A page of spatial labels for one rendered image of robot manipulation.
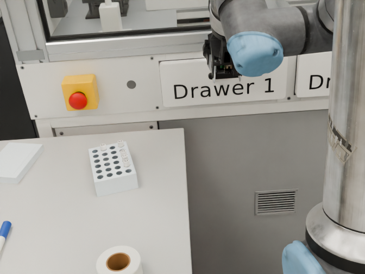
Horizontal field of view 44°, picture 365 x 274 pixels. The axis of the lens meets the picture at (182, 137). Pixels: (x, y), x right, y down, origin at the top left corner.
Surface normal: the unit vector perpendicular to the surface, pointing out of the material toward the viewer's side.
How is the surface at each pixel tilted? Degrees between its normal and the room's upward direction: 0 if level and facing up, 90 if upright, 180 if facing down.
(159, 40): 90
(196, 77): 90
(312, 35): 81
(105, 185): 90
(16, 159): 0
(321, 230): 43
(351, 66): 85
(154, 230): 0
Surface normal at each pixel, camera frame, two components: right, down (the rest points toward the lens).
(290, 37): 0.22, 0.37
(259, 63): 0.20, 0.91
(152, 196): -0.07, -0.84
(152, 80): 0.03, 0.54
